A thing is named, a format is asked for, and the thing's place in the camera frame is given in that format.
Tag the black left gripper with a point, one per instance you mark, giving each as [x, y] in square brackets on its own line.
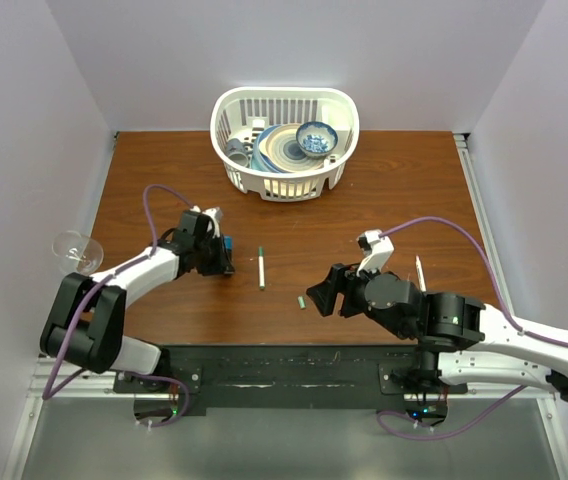
[222, 264]

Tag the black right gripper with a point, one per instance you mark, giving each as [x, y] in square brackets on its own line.
[340, 277]

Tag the white pen green tip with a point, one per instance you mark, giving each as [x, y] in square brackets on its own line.
[261, 272]

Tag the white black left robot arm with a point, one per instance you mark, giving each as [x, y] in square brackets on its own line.
[85, 326]

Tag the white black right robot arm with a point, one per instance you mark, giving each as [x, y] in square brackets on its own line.
[459, 340]

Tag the grey blue mug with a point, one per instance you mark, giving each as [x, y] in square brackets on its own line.
[236, 152]

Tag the clear wine glass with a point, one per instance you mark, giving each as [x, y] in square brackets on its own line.
[77, 253]

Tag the beige blue plate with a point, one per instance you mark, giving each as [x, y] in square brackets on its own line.
[276, 151]

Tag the white plastic dish basket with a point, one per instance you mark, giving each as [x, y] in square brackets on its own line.
[245, 112]

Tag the blue patterned bowl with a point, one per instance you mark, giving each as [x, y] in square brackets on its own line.
[316, 139]

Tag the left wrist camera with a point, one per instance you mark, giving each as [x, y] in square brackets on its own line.
[214, 216]

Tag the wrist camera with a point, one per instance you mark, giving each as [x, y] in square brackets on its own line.
[214, 216]
[376, 248]

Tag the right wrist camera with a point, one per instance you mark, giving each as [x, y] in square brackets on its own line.
[376, 248]

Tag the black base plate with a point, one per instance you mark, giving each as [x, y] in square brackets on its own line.
[377, 377]

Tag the aluminium frame rail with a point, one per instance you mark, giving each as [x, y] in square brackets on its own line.
[546, 402]

